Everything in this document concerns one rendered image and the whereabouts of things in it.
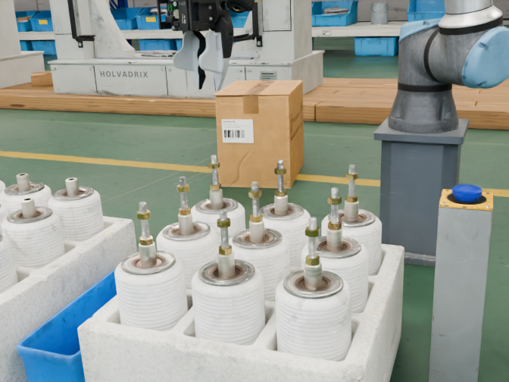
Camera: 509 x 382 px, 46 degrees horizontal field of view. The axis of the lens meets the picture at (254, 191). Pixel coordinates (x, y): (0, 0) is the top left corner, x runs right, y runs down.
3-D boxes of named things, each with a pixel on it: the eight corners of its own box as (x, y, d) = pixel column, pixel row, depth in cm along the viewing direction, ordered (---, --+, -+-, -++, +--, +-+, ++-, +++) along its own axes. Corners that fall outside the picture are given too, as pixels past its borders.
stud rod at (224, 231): (229, 264, 79) (226, 211, 77) (222, 265, 79) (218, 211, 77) (230, 261, 80) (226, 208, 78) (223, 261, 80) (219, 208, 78)
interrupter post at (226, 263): (237, 277, 79) (235, 255, 78) (219, 280, 79) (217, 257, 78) (234, 270, 82) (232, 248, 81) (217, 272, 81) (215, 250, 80)
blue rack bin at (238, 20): (234, 25, 628) (233, 4, 621) (268, 24, 613) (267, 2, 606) (213, 29, 584) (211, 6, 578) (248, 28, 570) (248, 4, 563)
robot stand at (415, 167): (385, 230, 157) (388, 115, 147) (460, 238, 150) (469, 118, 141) (370, 258, 141) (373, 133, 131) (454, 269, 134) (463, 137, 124)
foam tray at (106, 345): (204, 307, 123) (198, 224, 117) (401, 336, 109) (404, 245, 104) (92, 436, 88) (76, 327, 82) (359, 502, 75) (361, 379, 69)
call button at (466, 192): (452, 195, 88) (453, 182, 87) (481, 198, 87) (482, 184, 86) (450, 205, 85) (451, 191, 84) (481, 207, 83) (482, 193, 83)
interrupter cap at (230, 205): (241, 213, 102) (241, 209, 102) (196, 217, 101) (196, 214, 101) (235, 198, 109) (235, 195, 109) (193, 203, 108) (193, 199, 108)
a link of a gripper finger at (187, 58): (166, 89, 98) (167, 31, 94) (192, 84, 102) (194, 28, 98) (180, 93, 96) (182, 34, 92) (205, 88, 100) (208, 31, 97)
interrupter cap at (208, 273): (260, 284, 78) (260, 279, 77) (202, 292, 76) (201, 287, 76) (248, 260, 85) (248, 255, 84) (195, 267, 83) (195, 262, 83)
